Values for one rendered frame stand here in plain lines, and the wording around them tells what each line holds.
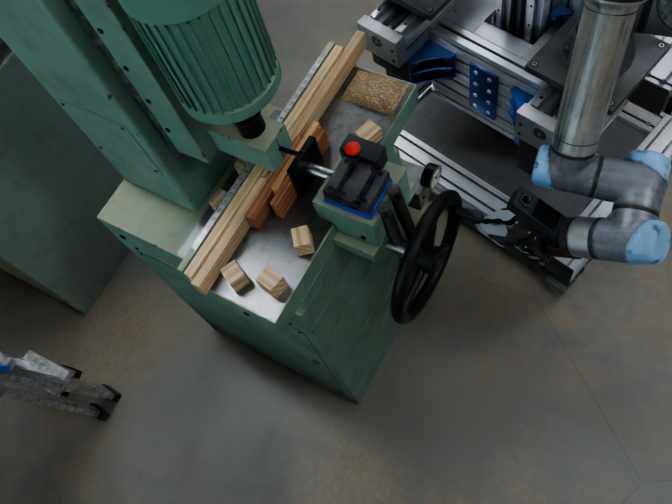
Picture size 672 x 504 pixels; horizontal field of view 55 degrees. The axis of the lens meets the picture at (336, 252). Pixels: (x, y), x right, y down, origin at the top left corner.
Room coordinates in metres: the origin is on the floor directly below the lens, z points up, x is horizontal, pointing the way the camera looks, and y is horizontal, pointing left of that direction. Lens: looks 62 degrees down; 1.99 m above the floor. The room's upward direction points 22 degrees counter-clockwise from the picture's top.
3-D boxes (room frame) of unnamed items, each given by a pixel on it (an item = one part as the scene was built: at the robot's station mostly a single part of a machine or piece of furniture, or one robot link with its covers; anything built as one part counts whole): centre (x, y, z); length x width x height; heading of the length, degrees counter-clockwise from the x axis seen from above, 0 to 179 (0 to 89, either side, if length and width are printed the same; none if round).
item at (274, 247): (0.73, -0.03, 0.87); 0.61 x 0.30 x 0.06; 131
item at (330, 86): (0.82, 0.02, 0.92); 0.67 x 0.02 x 0.04; 131
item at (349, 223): (0.66, -0.09, 0.91); 0.15 x 0.14 x 0.09; 131
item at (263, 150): (0.81, 0.07, 1.03); 0.14 x 0.07 x 0.09; 41
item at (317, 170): (0.73, -0.03, 0.95); 0.09 x 0.07 x 0.09; 131
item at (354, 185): (0.66, -0.09, 0.99); 0.13 x 0.11 x 0.06; 131
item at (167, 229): (0.88, 0.14, 0.76); 0.57 x 0.45 x 0.09; 41
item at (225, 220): (0.82, 0.05, 0.92); 0.60 x 0.02 x 0.05; 131
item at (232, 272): (0.60, 0.20, 0.92); 0.04 x 0.03 x 0.04; 15
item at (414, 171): (0.85, -0.24, 0.58); 0.12 x 0.08 x 0.08; 41
